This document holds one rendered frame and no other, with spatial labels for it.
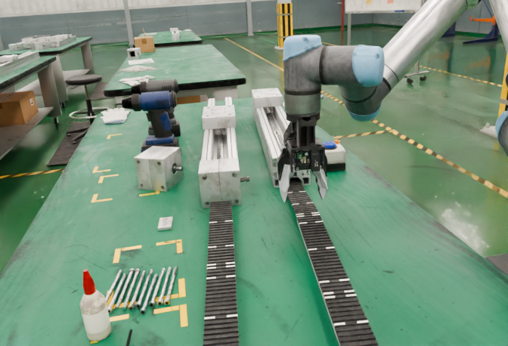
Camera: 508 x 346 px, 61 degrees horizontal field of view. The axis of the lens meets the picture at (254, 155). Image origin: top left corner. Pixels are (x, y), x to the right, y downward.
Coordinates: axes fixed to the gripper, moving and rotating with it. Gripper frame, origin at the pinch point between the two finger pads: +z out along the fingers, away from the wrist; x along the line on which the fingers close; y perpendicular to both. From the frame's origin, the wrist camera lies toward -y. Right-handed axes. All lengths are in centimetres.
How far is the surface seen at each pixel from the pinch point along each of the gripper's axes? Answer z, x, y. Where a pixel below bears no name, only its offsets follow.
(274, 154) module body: -3.0, -4.0, -20.2
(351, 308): 2.1, 0.9, 36.5
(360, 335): 2.3, 0.6, 41.8
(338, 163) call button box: 3.3, 14.9, -25.9
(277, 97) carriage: -6, 4, -74
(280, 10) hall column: -11, 130, -1030
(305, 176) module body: 2.9, 3.9, -17.5
